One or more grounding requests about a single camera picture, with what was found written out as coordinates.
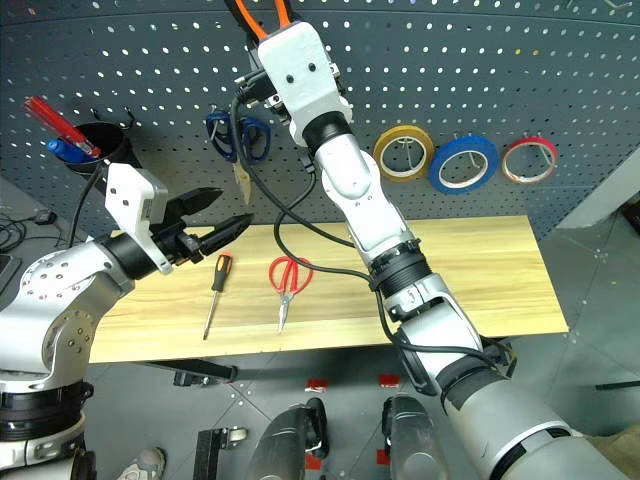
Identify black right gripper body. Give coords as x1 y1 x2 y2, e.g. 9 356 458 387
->
234 37 354 126

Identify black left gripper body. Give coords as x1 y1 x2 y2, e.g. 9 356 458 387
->
148 198 207 267

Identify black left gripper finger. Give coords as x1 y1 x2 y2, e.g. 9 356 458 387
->
198 212 257 257
174 186 225 221

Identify orange handled pliers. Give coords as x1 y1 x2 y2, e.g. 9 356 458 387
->
223 0 302 42

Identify yellow tape roll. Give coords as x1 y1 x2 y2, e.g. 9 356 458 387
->
372 124 437 184

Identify grey perforated pegboard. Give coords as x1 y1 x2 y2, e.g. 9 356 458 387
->
0 0 640 237

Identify blue tape roll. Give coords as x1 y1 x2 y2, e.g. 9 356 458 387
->
427 133 500 196

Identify red tape roll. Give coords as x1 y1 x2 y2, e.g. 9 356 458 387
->
500 136 560 188

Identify black round cup holder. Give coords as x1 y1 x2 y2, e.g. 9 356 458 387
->
61 121 144 177

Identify blue marker pen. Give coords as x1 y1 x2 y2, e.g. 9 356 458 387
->
46 138 97 164

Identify red and blue markers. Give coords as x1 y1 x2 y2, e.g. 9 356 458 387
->
24 95 102 159

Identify dark flat device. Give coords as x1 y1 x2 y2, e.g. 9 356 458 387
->
0 253 22 297

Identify dark rounded robot leg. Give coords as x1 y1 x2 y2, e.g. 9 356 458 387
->
246 396 330 480

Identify grey white shoe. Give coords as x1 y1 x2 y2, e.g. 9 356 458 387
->
116 446 168 480

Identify brown cardboard box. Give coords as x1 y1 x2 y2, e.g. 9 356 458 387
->
578 428 640 480

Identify orange black handled screwdriver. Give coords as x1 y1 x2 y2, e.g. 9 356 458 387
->
201 251 235 343

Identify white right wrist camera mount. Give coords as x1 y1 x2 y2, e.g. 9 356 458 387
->
256 21 354 148

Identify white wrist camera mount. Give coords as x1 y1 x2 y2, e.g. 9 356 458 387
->
256 21 354 148
103 162 175 276

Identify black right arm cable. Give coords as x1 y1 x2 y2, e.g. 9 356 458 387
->
230 69 517 397

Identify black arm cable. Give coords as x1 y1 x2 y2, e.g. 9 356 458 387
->
67 159 112 249
230 69 517 397

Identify blue handled scissors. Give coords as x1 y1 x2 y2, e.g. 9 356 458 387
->
205 111 273 206

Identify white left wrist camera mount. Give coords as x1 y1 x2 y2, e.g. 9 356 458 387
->
103 162 175 276

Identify red handled scissors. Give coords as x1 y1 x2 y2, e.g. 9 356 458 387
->
268 255 315 336

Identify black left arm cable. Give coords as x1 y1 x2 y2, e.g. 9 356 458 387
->
67 159 112 249

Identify black table frame bracket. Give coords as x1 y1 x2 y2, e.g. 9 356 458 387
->
141 356 240 387

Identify thin black floor cable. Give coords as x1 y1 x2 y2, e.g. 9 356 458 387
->
0 213 37 254

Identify black frame with caster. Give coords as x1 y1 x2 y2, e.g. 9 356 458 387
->
192 425 249 480

